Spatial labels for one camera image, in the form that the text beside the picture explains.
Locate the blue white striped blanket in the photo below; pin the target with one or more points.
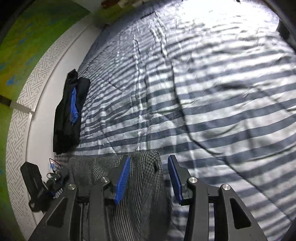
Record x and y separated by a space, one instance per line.
219 92

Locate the white patterned trim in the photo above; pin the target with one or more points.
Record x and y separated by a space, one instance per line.
25 97

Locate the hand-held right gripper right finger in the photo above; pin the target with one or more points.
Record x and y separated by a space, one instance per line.
174 178

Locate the grey houndstooth pants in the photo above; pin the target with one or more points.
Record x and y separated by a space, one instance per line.
143 185

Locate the blue folded cloth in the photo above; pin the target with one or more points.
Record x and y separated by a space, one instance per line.
74 106

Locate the green floral pillow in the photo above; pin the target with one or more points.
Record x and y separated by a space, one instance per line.
111 3

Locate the black folded clothes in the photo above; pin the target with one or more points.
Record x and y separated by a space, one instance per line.
63 125

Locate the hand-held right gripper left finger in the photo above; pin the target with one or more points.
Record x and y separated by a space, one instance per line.
122 180

